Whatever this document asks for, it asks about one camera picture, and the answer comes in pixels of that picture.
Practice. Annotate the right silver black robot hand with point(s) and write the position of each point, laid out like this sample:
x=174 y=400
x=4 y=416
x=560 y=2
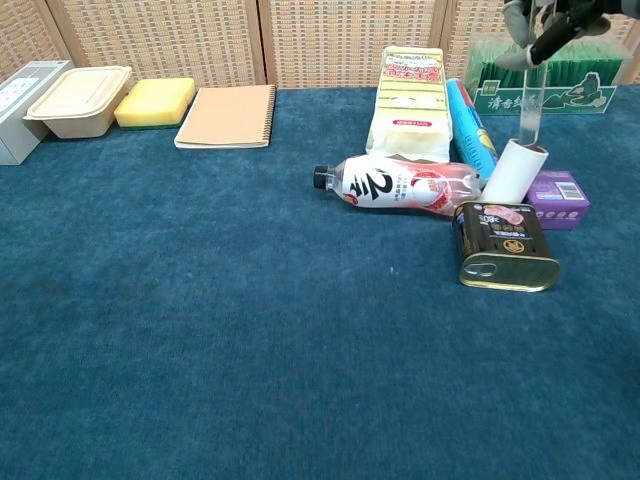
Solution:
x=550 y=37

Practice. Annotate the clear box green tea bags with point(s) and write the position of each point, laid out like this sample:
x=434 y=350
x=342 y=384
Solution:
x=585 y=85

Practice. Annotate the blue cling film roll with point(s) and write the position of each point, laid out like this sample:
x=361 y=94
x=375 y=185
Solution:
x=467 y=130

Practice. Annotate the white paper roll cardboard core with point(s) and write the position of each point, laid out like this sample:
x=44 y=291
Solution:
x=510 y=175

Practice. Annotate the yellow scouring sponge multipack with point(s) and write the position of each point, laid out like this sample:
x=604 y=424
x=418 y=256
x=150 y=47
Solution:
x=410 y=110

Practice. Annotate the small purple box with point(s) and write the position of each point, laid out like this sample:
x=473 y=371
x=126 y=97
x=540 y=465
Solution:
x=557 y=200

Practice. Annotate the black gold luncheon meat can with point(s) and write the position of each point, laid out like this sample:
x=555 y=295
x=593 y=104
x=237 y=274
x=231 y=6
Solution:
x=505 y=245

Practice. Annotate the plastic drink bottle red label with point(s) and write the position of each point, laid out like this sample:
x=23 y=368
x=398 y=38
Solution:
x=395 y=187

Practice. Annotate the brown spiral notebook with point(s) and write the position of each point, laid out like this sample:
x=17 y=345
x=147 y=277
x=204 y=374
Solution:
x=227 y=117

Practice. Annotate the bamboo folding screen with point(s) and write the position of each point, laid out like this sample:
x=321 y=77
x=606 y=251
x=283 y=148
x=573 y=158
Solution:
x=165 y=40

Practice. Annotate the yellow sponge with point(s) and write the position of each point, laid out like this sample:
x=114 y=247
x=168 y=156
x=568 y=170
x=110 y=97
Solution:
x=150 y=112
x=165 y=86

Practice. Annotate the blue carpet table mat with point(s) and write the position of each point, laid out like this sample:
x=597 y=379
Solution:
x=225 y=300

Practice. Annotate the beige lidded food container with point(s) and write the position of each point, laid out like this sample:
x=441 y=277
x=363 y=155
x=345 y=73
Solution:
x=75 y=102

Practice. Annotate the white power strip box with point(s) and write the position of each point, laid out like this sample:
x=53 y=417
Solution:
x=17 y=115

